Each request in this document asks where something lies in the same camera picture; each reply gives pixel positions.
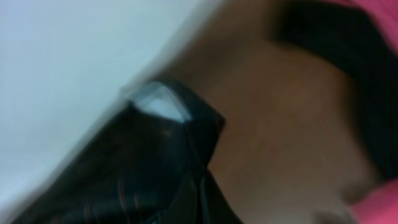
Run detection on black printed cycling jersey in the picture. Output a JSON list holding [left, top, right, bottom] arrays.
[[14, 80, 239, 223]]

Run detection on black garment in pile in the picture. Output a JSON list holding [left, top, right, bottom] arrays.
[[277, 1, 397, 179]]

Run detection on red garment in pile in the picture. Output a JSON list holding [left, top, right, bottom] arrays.
[[327, 0, 397, 224]]

